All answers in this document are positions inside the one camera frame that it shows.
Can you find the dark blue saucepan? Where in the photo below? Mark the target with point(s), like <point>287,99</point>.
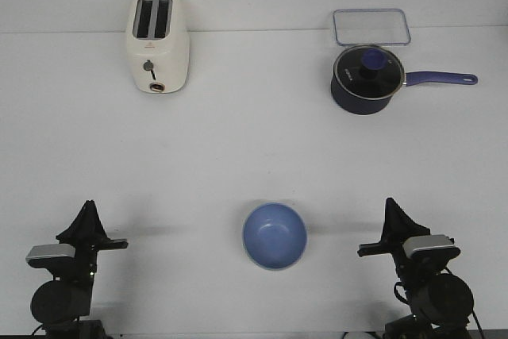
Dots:
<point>362,105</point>

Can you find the white two-slot toaster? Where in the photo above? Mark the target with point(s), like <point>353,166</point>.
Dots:
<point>157,45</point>

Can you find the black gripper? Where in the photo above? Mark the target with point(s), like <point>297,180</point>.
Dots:
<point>396,220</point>
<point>87,236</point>

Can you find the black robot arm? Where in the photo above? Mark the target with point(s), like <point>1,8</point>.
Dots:
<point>440,302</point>
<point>61,304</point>

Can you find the clear rectangular container lid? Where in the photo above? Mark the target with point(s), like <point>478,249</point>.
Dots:
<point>385,27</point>

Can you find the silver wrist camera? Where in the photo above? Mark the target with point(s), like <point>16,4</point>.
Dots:
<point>439,249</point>
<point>50,255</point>

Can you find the blue bowl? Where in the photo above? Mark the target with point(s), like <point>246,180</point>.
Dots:
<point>274,236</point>

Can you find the glass pot lid blue knob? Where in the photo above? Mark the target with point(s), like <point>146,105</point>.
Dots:
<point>369,70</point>

